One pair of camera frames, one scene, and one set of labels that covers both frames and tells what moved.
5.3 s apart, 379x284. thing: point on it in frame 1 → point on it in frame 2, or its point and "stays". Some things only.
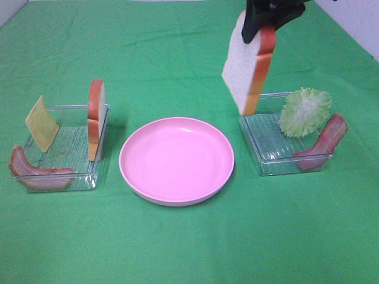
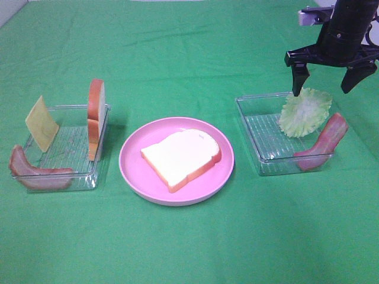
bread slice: (96, 117) stays
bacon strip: (37, 178) stays
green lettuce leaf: (303, 111) stays
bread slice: (246, 64) → (178, 158)
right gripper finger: (282, 13) → (340, 43)
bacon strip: (316, 158) stays
